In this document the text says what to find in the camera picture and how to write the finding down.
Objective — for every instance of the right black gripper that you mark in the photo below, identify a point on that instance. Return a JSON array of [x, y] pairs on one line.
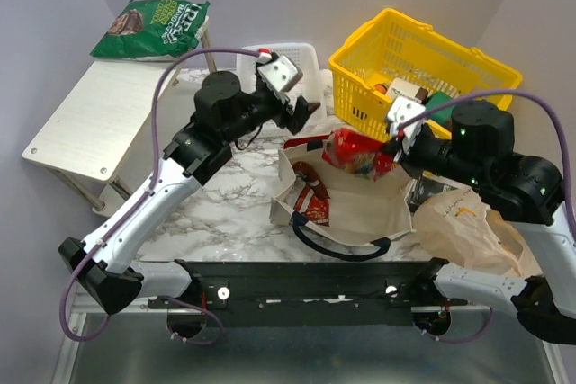
[[407, 159]]

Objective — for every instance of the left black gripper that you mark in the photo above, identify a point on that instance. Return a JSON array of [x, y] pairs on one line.
[[303, 110]]

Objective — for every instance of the red orange snack packet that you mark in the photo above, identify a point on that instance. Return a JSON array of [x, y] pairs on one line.
[[357, 154]]

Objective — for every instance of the peach plastic grocery bag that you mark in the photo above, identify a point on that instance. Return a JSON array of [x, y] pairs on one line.
[[457, 226]]

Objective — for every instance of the beige canvas tote bag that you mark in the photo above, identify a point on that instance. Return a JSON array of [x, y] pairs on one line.
[[365, 216]]

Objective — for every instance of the green snack packet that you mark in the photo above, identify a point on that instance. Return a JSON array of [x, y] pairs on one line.
[[148, 29]]

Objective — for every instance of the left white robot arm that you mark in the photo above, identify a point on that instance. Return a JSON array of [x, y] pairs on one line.
[[104, 261]]

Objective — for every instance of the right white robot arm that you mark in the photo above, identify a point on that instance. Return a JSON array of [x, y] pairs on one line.
[[529, 192]]

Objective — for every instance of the white perforated plastic basket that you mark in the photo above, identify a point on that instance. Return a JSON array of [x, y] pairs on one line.
[[304, 56]]

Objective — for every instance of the black green razor box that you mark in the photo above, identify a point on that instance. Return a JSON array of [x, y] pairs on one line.
[[428, 186]]

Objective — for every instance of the green brown box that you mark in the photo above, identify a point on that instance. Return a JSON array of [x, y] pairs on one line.
[[441, 117]]

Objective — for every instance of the white brown bottle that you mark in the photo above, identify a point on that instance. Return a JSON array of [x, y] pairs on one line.
[[399, 87]]

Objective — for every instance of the small orange capped item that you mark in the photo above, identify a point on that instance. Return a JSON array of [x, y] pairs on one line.
[[382, 88]]

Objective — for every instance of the yellow shopping basket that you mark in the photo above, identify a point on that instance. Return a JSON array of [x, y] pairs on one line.
[[394, 45]]

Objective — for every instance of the white wooden shelf stand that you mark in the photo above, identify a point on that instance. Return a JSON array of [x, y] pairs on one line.
[[99, 140]]

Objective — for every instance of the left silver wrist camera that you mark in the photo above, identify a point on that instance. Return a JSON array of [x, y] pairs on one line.
[[280, 75]]

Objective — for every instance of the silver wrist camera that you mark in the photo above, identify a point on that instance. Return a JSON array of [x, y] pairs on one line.
[[280, 75], [399, 121]]

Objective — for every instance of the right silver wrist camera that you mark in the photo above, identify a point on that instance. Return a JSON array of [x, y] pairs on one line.
[[399, 121]]

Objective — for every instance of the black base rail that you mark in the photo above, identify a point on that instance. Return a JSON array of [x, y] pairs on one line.
[[312, 294]]

